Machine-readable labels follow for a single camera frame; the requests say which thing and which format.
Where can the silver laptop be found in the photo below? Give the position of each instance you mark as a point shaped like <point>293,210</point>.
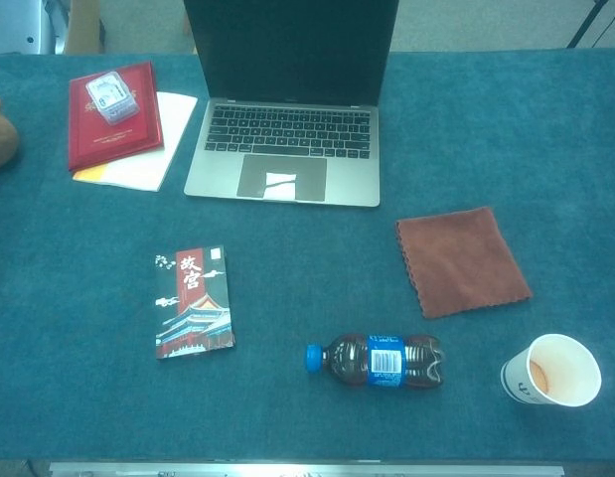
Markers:
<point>287,49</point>

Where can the cola bottle blue label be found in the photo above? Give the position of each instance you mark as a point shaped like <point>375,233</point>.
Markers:
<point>386,360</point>

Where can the white paper cup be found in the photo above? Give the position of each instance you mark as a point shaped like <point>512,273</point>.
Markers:
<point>560,372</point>

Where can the brown plush toy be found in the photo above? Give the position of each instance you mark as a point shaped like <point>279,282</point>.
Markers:
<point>1,139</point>

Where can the clear plastic card box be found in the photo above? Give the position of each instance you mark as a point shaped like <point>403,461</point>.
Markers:
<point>110,97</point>

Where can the white and yellow notebook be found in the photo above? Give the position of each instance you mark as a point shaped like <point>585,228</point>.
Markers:
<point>153,169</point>

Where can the black tripod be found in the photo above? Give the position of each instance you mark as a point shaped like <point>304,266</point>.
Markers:
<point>585,25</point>

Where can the brown microfiber cloth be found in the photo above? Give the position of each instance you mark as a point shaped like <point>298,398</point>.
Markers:
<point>461,263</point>

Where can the red certificate folder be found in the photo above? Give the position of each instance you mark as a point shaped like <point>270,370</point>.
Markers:
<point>123,139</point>

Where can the teal tablecloth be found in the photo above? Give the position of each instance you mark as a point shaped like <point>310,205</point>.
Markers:
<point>307,278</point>

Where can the black red palace booklet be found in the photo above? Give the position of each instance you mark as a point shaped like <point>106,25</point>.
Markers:
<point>198,318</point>

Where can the brown cardboard box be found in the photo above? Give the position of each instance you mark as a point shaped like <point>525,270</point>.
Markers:
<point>83,25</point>

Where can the aluminium frame rail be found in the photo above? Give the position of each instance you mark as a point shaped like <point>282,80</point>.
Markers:
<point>307,469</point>

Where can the silver metal cabinet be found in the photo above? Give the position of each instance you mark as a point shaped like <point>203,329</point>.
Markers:
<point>19,25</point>

